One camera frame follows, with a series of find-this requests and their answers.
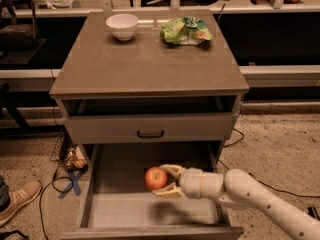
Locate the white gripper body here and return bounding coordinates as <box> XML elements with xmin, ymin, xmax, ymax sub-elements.
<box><xmin>179</xmin><ymin>168</ymin><xmax>224</xmax><ymax>199</ymax></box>

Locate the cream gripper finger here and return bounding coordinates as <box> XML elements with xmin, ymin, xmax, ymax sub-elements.
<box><xmin>152</xmin><ymin>183</ymin><xmax>184</xmax><ymax>198</ymax></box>
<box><xmin>160</xmin><ymin>164</ymin><xmax>185</xmax><ymax>180</ymax></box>

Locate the red apple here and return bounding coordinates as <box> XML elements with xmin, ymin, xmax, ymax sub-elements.
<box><xmin>144</xmin><ymin>167</ymin><xmax>168</xmax><ymax>190</ymax></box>

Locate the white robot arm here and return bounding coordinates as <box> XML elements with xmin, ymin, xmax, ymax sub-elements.
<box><xmin>153</xmin><ymin>164</ymin><xmax>320</xmax><ymax>240</ymax></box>

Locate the closed grey drawer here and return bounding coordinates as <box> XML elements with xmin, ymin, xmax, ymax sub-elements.
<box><xmin>64</xmin><ymin>113</ymin><xmax>236</xmax><ymax>144</ymax></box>

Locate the open grey drawer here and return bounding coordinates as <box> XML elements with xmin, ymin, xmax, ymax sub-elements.
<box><xmin>61</xmin><ymin>142</ymin><xmax>244</xmax><ymax>240</ymax></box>

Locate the grey drawer cabinet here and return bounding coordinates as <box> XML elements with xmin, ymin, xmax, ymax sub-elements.
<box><xmin>50</xmin><ymin>11</ymin><xmax>248</xmax><ymax>155</ymax></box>

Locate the blue tape cross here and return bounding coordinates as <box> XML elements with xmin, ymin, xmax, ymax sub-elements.
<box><xmin>58</xmin><ymin>171</ymin><xmax>84</xmax><ymax>199</ymax></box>

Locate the green chip bag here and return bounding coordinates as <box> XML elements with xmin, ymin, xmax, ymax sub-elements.
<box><xmin>160</xmin><ymin>16</ymin><xmax>213</xmax><ymax>45</ymax></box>

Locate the tan shoe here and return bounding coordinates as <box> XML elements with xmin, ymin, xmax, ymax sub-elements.
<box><xmin>0</xmin><ymin>180</ymin><xmax>42</xmax><ymax>227</ymax></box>

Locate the white ceramic bowl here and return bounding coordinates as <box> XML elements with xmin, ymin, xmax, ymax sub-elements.
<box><xmin>106</xmin><ymin>14</ymin><xmax>139</xmax><ymax>41</ymax></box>

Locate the black chair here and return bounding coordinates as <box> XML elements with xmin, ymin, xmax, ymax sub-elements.
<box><xmin>0</xmin><ymin>0</ymin><xmax>46</xmax><ymax>65</ymax></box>

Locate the black floor cable right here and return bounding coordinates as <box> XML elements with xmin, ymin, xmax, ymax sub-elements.
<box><xmin>218</xmin><ymin>128</ymin><xmax>320</xmax><ymax>199</ymax></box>

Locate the black floor cable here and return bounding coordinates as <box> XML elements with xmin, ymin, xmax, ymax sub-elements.
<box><xmin>218</xmin><ymin>128</ymin><xmax>320</xmax><ymax>199</ymax></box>
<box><xmin>38</xmin><ymin>166</ymin><xmax>75</xmax><ymax>240</ymax></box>

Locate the black drawer handle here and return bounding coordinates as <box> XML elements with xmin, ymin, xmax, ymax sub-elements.
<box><xmin>136</xmin><ymin>130</ymin><xmax>164</xmax><ymax>139</ymax></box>

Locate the wire basket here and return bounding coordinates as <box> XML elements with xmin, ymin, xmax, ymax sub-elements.
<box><xmin>50</xmin><ymin>132</ymin><xmax>88</xmax><ymax>172</ymax></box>

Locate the black floor cable left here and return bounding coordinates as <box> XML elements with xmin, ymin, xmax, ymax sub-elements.
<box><xmin>38</xmin><ymin>166</ymin><xmax>75</xmax><ymax>240</ymax></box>

